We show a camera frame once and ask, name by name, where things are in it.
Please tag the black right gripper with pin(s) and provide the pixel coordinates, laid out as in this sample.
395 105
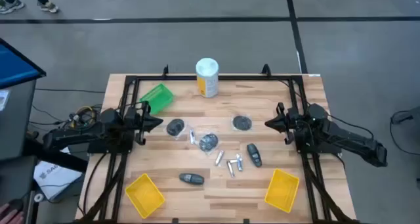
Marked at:
290 123

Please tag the black metal rig frame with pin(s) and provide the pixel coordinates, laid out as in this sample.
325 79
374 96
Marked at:
249 77

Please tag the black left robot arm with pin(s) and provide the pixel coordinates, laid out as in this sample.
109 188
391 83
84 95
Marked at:
82 132

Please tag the grey equipment cart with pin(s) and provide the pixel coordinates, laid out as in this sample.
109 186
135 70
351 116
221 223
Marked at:
16 119

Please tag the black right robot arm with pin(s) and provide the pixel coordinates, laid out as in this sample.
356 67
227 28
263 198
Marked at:
344 135

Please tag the black oval handheld device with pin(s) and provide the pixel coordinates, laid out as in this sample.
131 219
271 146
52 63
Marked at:
254 155
191 178

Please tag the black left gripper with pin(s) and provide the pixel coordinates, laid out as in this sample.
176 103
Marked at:
138 122

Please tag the yellow plastic bin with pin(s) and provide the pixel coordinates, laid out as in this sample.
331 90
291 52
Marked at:
282 190
144 195

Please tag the white yellow wipes canister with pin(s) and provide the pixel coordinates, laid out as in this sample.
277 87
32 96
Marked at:
207 77

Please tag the person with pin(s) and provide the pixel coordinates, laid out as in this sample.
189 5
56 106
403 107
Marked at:
46 5

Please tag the person's hand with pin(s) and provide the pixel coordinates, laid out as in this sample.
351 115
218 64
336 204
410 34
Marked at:
10 214

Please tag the white printed paper bag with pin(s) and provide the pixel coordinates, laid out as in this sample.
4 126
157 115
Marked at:
55 178

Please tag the black round item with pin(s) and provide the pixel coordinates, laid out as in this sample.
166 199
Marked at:
242 123
175 127
208 142

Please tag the green plastic basket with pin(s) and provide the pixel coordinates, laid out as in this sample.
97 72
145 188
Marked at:
157 97

